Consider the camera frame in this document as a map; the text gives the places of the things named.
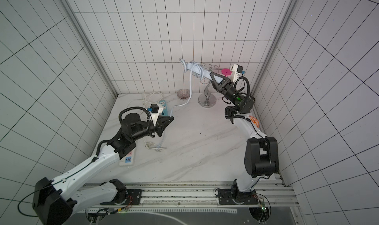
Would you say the aluminium mounting rail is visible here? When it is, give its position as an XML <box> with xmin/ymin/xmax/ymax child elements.
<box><xmin>125</xmin><ymin>180</ymin><xmax>300</xmax><ymax>208</ymax></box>

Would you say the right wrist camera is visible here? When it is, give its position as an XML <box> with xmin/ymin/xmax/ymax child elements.
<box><xmin>230</xmin><ymin>64</ymin><xmax>244</xmax><ymax>83</ymax></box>

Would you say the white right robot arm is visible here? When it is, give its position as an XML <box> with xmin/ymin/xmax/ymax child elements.
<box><xmin>210</xmin><ymin>72</ymin><xmax>279</xmax><ymax>205</ymax></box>

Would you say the chrome glass holder stand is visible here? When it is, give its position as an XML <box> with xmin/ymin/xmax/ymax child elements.
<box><xmin>198</xmin><ymin>62</ymin><xmax>217</xmax><ymax>108</ymax></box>

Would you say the teal power strip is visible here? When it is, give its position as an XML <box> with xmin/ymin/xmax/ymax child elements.
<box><xmin>159</xmin><ymin>100</ymin><xmax>169</xmax><ymax>116</ymax></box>

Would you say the white cord of teal strip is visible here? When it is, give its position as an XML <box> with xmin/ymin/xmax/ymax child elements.
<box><xmin>136</xmin><ymin>91</ymin><xmax>164</xmax><ymax>107</ymax></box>

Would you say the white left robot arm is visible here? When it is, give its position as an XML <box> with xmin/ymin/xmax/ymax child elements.
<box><xmin>32</xmin><ymin>113</ymin><xmax>174</xmax><ymax>225</ymax></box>

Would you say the orange patterned ceramic bowl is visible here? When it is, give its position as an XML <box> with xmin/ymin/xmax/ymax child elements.
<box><xmin>249</xmin><ymin>116</ymin><xmax>260</xmax><ymax>129</ymax></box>

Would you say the light grey power strip cord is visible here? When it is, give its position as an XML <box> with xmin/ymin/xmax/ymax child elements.
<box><xmin>156</xmin><ymin>57</ymin><xmax>208</xmax><ymax>150</ymax></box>

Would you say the pink plastic wine glass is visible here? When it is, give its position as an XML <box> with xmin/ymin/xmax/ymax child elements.
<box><xmin>222</xmin><ymin>68</ymin><xmax>232</xmax><ymax>77</ymax></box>

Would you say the striped small bowl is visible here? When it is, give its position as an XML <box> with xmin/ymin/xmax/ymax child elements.
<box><xmin>176</xmin><ymin>89</ymin><xmax>191</xmax><ymax>101</ymax></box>

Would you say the white multicolour power strip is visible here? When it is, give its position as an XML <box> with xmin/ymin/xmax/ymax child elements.
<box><xmin>119</xmin><ymin>149</ymin><xmax>136</xmax><ymax>167</ymax></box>

